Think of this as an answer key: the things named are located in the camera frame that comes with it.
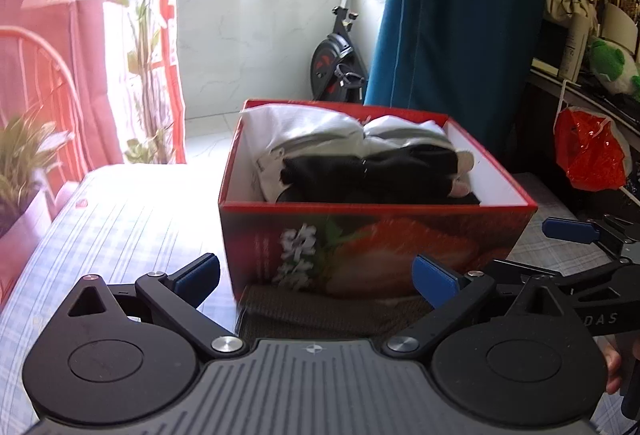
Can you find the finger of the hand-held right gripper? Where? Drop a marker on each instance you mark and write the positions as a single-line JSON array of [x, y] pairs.
[[570, 230], [505, 269]]

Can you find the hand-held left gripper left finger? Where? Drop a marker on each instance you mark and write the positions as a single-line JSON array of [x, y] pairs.
[[197, 277]]

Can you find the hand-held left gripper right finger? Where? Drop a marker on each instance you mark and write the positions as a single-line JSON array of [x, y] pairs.
[[435, 282]]

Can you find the red cardboard box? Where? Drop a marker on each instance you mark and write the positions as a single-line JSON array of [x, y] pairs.
[[400, 245]]

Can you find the person's right hand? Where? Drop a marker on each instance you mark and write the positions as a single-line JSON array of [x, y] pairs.
[[614, 372]]

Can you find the plaid bed sheet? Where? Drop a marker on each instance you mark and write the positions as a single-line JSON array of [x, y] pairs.
[[140, 225]]

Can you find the red plastic bag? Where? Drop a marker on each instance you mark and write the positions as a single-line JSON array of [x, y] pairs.
[[590, 150]]

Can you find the black cloth beige tip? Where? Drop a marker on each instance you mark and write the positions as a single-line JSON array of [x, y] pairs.
[[375, 175]]

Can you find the black desk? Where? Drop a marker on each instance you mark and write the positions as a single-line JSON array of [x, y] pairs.
[[600, 102]]

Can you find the white grey striped cloth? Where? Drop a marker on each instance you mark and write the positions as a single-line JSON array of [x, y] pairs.
[[405, 130]]

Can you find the small beige box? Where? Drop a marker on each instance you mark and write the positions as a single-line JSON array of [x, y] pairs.
[[545, 66]]

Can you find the green white plush toy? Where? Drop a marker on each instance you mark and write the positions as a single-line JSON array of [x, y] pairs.
[[612, 62]]

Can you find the white spray bottle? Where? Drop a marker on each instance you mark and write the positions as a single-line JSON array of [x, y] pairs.
[[574, 47]]

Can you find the white brush holder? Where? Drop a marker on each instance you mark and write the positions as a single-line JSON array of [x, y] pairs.
[[622, 25]]

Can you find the teal curtain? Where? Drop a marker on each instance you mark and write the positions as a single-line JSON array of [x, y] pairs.
[[450, 40]]

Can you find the pink printed backdrop cloth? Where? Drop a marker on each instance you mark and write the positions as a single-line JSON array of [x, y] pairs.
[[75, 65]]

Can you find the black exercise bike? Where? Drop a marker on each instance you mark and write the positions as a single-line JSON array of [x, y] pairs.
[[330, 60]]

